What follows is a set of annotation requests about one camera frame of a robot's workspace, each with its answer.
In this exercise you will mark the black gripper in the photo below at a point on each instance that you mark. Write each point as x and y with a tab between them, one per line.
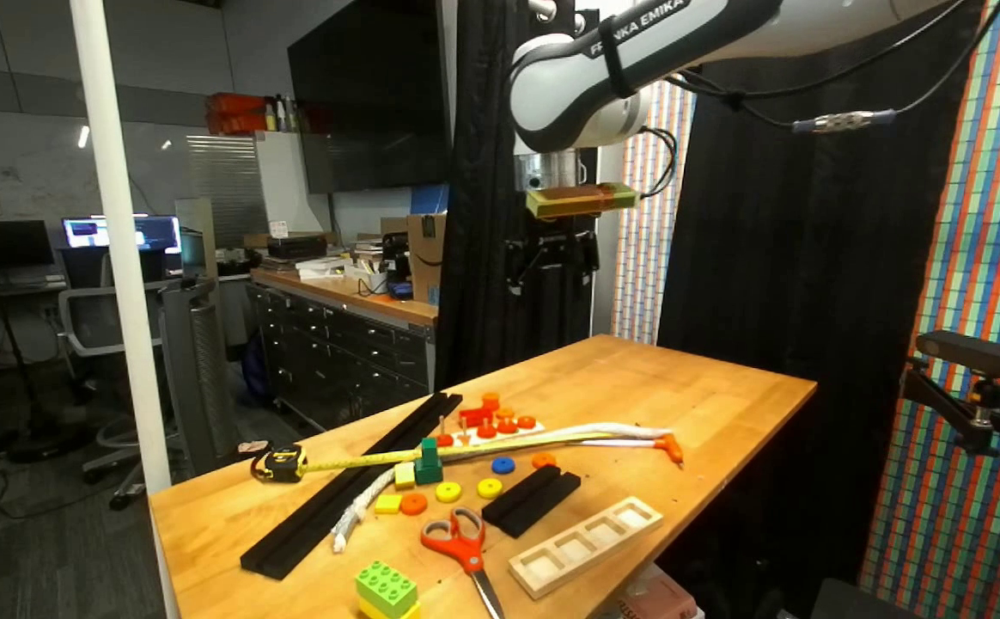
554	239

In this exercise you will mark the teal green toy block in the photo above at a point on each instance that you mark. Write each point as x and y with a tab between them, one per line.
431	463

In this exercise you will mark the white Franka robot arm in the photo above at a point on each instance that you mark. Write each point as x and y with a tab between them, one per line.
635	56

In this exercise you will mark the brown cardboard box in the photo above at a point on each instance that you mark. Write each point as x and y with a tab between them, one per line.
428	259

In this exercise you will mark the large red toy piece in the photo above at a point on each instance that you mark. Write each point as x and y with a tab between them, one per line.
474	417

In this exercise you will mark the orange toy pieces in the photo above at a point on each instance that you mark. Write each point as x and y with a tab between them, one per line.
521	435

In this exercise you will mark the orange disc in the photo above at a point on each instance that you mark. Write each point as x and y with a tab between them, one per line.
413	503
545	463

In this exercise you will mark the blue disc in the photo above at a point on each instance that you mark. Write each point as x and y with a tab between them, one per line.
504	466

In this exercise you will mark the dark drawer cabinet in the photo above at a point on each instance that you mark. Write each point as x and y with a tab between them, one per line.
336	356

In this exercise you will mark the yellow disc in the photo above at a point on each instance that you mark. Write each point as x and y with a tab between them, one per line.
490	484
446	489

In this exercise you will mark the black rectangular bar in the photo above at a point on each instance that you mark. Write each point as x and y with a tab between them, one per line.
521	495
548	506

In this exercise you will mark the black curtain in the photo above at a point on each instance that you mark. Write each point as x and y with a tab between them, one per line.
793	253

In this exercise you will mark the pale yellow cube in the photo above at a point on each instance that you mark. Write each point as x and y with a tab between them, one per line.
404	475

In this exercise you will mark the wooden compartment tray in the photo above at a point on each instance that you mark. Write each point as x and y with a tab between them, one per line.
585	549

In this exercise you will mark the small yellow block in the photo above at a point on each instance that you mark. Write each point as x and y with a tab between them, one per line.
387	503

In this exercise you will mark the white cabinet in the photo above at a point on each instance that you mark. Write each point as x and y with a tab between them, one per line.
257	183

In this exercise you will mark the orange storage box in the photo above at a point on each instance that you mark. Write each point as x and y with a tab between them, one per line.
237	115

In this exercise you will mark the green lego brick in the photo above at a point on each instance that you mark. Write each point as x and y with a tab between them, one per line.
387	586

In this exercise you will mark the dark mesh office chair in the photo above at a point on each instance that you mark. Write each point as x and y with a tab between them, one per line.
194	364

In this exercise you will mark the yellow lego brick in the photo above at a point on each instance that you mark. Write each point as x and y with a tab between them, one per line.
390	612

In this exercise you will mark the lit computer monitor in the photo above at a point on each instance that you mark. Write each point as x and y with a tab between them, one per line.
88	236
159	236

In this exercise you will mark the colourful patterned cloth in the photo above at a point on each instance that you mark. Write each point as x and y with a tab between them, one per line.
980	253

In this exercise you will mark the white vertical pole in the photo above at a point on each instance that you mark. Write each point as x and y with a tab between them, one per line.
120	226

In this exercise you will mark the black computer monitor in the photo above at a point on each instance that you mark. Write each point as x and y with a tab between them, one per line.
0	244

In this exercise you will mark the large black wall screen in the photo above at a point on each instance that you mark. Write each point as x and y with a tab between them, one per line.
365	89

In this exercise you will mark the long black rail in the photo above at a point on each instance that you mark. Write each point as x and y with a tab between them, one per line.
348	484

